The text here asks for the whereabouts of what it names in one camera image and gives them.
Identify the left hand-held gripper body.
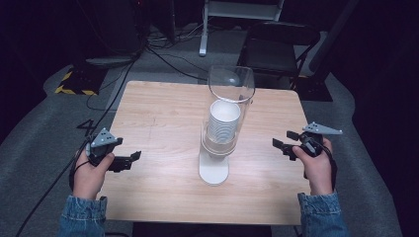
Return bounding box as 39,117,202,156
85,127,124,167

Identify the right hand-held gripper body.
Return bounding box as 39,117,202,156
296,121,344,158

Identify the person's right hand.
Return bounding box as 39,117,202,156
292,137,335,197

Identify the person's left hand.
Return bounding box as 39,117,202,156
71,149,116,200

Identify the black yellow striped floor ramp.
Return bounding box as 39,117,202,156
54,66,100,97

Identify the stack of white paper cups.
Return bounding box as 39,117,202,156
206,99,242,145

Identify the dark equipment stand grey base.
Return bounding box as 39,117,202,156
85,0,146,69

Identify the black folding chair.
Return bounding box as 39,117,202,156
236,22,321,91

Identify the black pole with base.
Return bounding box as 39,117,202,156
293,0,361,103

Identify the white metal stand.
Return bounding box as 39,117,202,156
198,0,286,58

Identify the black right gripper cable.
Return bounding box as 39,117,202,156
321,143,338,192

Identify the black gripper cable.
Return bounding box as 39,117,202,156
321,143,338,192
14,136,92,237

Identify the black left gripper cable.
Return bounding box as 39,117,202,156
14,136,92,237

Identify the black floor cable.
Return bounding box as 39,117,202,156
143,44,210,82

